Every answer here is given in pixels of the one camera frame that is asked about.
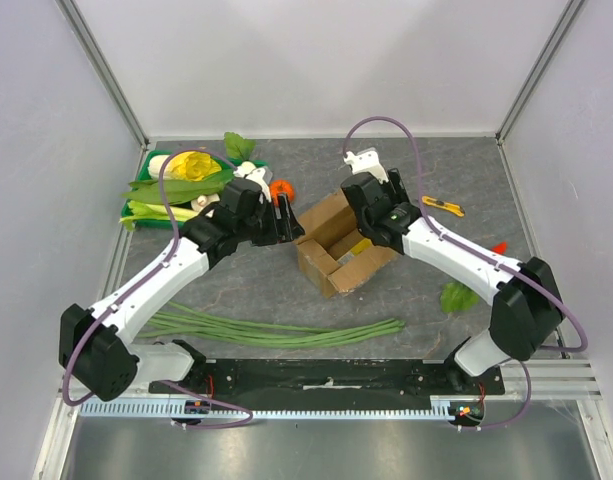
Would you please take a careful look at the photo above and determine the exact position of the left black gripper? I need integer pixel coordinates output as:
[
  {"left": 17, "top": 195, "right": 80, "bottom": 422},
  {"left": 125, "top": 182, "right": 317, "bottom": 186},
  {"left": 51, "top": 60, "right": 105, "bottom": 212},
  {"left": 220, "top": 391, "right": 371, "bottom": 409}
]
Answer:
[{"left": 237, "top": 193, "right": 305, "bottom": 247}]

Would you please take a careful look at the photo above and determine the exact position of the brown cardboard express box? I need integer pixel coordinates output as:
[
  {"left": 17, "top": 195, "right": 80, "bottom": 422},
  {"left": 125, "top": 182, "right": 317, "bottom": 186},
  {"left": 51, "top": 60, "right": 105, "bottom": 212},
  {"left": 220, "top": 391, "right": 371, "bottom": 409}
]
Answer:
[{"left": 294, "top": 191, "right": 396, "bottom": 298}]

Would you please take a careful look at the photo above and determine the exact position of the yellow item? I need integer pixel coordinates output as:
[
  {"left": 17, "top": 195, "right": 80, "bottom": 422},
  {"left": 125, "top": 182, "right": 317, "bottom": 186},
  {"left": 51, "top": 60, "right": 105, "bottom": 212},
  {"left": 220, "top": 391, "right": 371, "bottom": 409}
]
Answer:
[{"left": 337, "top": 238, "right": 372, "bottom": 265}]

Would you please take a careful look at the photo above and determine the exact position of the yellow utility knife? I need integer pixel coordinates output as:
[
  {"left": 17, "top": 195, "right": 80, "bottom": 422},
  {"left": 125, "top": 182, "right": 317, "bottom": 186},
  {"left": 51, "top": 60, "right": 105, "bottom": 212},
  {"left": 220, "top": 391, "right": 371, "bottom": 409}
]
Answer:
[{"left": 422, "top": 195, "right": 465, "bottom": 218}]

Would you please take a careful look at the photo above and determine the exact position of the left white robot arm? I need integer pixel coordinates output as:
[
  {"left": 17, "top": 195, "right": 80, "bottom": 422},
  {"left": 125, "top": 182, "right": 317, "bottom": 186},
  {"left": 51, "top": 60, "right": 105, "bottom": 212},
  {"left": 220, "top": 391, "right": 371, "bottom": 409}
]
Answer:
[{"left": 58, "top": 177, "right": 304, "bottom": 405}]

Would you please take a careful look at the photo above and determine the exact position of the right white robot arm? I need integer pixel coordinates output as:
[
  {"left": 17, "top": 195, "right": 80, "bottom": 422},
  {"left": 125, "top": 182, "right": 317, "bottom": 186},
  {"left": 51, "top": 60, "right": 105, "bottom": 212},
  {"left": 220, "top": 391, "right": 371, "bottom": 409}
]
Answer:
[{"left": 341, "top": 169, "right": 564, "bottom": 394}]

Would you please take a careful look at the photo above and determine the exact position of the orange toy pumpkin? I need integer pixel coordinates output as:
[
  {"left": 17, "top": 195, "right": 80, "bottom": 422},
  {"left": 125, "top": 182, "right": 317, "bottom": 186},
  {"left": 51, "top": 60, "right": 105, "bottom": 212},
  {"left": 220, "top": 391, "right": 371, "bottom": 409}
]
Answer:
[{"left": 269, "top": 179, "right": 295, "bottom": 205}]

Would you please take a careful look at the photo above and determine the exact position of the white mushroom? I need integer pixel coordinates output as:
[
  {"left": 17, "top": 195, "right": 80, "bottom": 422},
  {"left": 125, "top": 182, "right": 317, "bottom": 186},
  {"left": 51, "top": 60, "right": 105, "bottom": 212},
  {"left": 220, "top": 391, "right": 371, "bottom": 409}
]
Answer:
[{"left": 191, "top": 194, "right": 220, "bottom": 212}]

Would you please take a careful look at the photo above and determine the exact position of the green leaf behind tray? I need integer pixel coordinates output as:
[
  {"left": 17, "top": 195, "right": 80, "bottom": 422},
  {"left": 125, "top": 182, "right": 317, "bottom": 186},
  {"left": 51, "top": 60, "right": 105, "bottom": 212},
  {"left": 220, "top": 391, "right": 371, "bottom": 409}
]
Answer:
[{"left": 223, "top": 132, "right": 256, "bottom": 161}]

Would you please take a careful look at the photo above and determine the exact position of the yellow napa cabbage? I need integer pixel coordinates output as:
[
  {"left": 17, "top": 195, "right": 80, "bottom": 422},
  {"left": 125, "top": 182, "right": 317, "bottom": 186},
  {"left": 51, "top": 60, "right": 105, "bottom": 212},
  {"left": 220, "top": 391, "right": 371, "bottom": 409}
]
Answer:
[{"left": 147, "top": 151, "right": 222, "bottom": 182}]

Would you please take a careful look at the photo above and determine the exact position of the green leafy vegetable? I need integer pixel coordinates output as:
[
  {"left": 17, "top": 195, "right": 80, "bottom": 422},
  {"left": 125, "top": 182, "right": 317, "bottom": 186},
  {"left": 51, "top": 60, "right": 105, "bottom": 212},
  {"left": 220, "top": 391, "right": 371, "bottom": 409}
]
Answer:
[{"left": 121, "top": 169, "right": 234, "bottom": 205}]

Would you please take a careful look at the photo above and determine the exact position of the green plastic tray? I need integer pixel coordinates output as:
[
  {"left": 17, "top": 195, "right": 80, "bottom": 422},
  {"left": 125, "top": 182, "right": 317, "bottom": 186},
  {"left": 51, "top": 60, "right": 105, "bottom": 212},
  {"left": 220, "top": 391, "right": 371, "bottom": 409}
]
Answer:
[{"left": 120, "top": 150, "right": 243, "bottom": 230}]

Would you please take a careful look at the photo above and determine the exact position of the green long beans bunch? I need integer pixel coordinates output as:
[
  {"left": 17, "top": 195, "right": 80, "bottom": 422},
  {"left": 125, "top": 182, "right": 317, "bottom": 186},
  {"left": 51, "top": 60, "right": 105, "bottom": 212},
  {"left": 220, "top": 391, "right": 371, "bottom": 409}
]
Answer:
[{"left": 138, "top": 302, "right": 405, "bottom": 350}]

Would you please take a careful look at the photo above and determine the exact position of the green bok choy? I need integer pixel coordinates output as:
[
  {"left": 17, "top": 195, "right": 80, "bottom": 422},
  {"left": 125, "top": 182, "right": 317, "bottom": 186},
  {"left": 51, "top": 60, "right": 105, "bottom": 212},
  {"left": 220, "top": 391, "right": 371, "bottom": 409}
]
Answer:
[{"left": 119, "top": 200, "right": 198, "bottom": 231}]

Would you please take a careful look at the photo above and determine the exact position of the green lettuce leaf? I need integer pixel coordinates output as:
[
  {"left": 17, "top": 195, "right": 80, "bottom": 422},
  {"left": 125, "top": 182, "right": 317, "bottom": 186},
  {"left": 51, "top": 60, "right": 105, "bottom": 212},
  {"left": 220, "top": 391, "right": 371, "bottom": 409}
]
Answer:
[{"left": 440, "top": 282, "right": 479, "bottom": 314}]

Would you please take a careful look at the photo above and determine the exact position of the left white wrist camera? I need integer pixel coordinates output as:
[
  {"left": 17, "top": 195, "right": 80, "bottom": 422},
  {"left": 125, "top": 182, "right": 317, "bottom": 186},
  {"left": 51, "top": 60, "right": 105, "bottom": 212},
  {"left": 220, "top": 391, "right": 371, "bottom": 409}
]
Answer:
[{"left": 234, "top": 161, "right": 272, "bottom": 201}]

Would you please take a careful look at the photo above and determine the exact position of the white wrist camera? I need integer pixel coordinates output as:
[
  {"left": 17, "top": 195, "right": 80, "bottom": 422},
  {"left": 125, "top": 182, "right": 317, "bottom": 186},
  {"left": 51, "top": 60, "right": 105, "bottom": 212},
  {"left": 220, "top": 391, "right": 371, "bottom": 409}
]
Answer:
[
  {"left": 234, "top": 161, "right": 272, "bottom": 201},
  {"left": 344, "top": 148, "right": 388, "bottom": 183}
]

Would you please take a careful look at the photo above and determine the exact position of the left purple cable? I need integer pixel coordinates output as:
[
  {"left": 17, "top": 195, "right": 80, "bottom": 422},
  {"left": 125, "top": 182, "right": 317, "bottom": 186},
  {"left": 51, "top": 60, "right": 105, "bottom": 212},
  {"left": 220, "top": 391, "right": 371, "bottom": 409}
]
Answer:
[{"left": 60, "top": 148, "right": 255, "bottom": 430}]

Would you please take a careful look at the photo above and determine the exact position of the purple cable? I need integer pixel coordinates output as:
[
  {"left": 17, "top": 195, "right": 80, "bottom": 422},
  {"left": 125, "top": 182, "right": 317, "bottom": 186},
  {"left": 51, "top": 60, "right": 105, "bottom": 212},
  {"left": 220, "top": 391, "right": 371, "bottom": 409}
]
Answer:
[
  {"left": 60, "top": 148, "right": 255, "bottom": 430},
  {"left": 343, "top": 116, "right": 590, "bottom": 432}
]

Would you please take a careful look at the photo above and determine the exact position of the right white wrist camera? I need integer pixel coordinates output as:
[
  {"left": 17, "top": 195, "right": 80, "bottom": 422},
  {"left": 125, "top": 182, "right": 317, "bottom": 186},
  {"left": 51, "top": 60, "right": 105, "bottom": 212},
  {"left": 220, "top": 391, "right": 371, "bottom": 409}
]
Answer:
[{"left": 344, "top": 148, "right": 388, "bottom": 183}]

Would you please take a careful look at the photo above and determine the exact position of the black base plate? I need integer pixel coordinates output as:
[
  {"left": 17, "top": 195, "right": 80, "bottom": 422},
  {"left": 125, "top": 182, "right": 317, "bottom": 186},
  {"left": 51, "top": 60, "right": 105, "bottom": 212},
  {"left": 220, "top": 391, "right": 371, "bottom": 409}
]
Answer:
[{"left": 178, "top": 359, "right": 505, "bottom": 399}]

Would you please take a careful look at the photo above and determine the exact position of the white slotted cable duct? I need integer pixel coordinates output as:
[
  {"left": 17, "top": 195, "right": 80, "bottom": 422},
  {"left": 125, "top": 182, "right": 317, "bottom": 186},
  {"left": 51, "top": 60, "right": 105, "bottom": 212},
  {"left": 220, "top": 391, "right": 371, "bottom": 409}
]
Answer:
[{"left": 79, "top": 396, "right": 474, "bottom": 421}]

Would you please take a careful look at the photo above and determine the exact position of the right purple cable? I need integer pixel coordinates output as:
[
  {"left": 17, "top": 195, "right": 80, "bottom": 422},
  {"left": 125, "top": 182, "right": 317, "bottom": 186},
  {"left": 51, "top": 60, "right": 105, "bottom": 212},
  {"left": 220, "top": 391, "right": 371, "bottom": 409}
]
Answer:
[{"left": 343, "top": 116, "right": 590, "bottom": 432}]

